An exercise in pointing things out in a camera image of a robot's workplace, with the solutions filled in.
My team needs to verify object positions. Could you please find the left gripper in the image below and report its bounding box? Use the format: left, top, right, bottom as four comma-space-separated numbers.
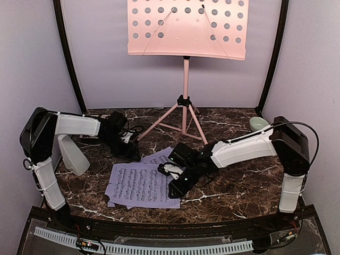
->
100, 133, 140, 162

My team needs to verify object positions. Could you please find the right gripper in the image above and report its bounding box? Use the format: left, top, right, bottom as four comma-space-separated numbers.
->
168, 163, 201, 198

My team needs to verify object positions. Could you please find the pink folding music stand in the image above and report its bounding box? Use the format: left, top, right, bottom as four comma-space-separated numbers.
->
127, 0, 250, 144

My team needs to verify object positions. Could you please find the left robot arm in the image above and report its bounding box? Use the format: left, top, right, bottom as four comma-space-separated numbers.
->
19, 107, 141, 211

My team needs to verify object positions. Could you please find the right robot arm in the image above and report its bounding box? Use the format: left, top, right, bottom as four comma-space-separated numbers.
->
157, 116, 315, 231

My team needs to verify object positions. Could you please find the pale green ceramic bowl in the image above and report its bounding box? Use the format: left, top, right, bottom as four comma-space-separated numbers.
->
249, 117, 269, 132

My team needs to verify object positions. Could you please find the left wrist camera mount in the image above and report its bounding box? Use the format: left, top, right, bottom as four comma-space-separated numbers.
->
122, 132, 139, 143

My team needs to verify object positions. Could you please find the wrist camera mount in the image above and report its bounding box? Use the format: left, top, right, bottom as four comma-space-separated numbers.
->
122, 132, 139, 143
157, 162, 183, 180

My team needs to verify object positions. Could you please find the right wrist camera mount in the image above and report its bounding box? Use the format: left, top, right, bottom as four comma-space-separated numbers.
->
157, 162, 183, 180

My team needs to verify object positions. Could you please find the black front rail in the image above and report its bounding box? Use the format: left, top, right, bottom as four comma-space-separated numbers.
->
89, 220, 257, 239

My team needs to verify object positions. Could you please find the grey slotted cable duct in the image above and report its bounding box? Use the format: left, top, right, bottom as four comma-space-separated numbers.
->
33, 227, 253, 254

